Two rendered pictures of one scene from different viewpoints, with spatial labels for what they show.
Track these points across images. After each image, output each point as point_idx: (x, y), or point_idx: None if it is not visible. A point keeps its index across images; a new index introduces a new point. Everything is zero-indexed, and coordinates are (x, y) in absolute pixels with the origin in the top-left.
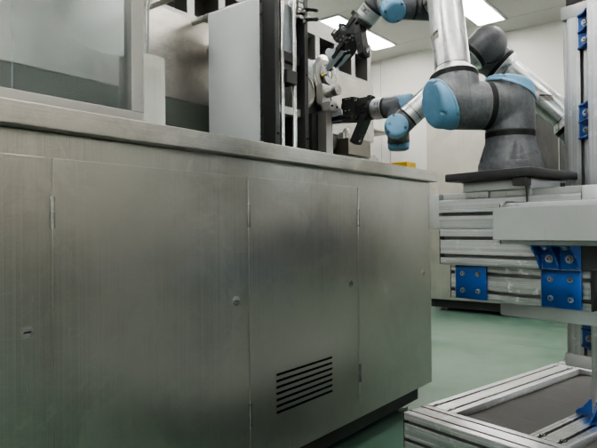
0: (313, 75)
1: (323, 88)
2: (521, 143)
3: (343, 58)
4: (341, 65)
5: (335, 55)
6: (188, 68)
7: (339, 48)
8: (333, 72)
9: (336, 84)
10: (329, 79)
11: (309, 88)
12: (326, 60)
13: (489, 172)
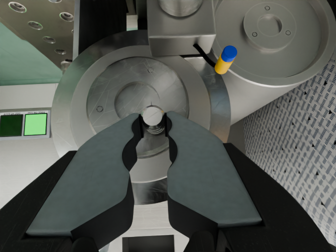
0: (227, 90)
1: (203, 13)
2: None
3: (126, 171)
4: (96, 135)
5: (250, 161)
6: None
7: (313, 234)
8: (103, 121)
9: (56, 93)
10: (143, 76)
11: (232, 41)
12: (132, 184)
13: None
